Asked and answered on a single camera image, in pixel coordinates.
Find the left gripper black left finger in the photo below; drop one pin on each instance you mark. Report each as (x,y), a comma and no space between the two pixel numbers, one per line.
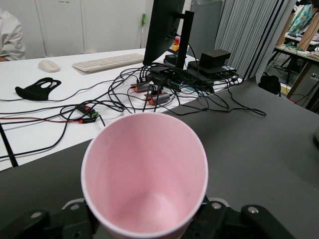
(37,226)

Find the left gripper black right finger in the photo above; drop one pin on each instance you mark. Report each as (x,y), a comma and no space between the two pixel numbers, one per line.
(236,224)

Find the pink cup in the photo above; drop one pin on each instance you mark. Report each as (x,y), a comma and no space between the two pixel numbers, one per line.
(149,174)

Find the dark grey table mat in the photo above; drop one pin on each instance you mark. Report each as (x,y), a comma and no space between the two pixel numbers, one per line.
(249,154)

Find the black tape strip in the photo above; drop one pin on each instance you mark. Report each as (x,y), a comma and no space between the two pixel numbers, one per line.
(8,147)

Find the white desk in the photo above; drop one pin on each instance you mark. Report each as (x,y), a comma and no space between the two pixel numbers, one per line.
(30,139)

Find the small black adapter red led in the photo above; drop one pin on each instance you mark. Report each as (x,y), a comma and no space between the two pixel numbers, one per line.
(86,110)

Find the black fabric face mask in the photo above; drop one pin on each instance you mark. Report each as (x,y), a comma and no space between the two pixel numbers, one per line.
(30,93)

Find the black backpack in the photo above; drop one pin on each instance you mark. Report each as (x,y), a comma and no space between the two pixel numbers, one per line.
(269,83)

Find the grey orange usb hub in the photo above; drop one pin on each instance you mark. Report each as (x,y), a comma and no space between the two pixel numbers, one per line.
(142,87)
(159,98)

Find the flat black box device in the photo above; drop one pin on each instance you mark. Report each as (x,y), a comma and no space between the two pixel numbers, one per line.
(207,72)

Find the beige computer mouse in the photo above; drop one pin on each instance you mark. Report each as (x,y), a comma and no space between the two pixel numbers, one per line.
(49,66)

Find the small black box computer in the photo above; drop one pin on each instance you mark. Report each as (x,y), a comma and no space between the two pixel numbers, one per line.
(215,58)

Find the black docking station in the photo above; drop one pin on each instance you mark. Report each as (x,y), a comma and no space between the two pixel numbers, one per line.
(159,73)

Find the beige keyboard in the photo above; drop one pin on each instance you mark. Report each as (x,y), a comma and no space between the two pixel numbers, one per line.
(109,62)

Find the red yellow emergency stop button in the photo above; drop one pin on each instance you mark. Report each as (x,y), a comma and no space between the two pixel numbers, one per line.
(176,44)

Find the person in white shirt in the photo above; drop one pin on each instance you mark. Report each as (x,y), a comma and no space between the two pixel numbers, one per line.
(11,37)

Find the grey ribbed partition curtain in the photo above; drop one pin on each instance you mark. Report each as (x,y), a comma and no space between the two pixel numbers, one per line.
(244,32)

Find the black monitor stand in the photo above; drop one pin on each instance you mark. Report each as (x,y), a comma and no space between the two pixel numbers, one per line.
(185,37)

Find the wooden leg work table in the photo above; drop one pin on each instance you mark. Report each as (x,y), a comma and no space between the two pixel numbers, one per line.
(306,37)

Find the black monitor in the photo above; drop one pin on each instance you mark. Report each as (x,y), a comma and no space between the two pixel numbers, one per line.
(162,27)

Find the colourful patterned cloth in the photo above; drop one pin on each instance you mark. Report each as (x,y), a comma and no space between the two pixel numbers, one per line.
(302,17)

